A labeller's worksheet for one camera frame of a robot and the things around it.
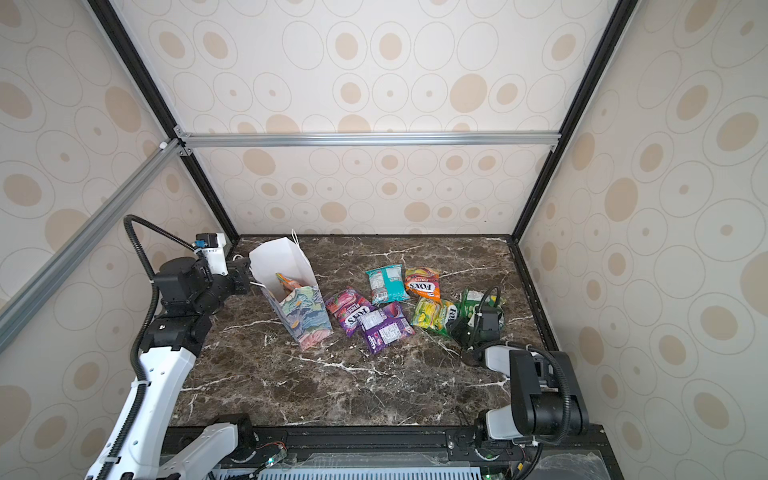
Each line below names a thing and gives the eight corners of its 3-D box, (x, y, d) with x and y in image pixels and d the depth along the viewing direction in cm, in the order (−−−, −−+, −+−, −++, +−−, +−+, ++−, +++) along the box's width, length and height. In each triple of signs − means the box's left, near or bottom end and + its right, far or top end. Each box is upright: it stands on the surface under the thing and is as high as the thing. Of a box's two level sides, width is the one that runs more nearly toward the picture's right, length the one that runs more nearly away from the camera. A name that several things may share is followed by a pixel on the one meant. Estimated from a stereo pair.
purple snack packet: (372, 354, 91) (372, 349, 88) (357, 320, 98) (356, 315, 95) (414, 336, 95) (415, 330, 92) (397, 304, 102) (397, 299, 99)
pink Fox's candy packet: (347, 338, 94) (346, 332, 91) (325, 303, 102) (324, 297, 100) (377, 320, 98) (377, 314, 95) (354, 288, 106) (353, 282, 104)
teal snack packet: (371, 305, 102) (371, 299, 99) (367, 274, 110) (367, 268, 108) (408, 300, 103) (409, 294, 100) (401, 270, 112) (402, 263, 109)
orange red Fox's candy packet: (405, 303, 102) (405, 295, 99) (404, 275, 110) (404, 266, 106) (440, 303, 102) (442, 295, 99) (437, 275, 110) (438, 266, 106)
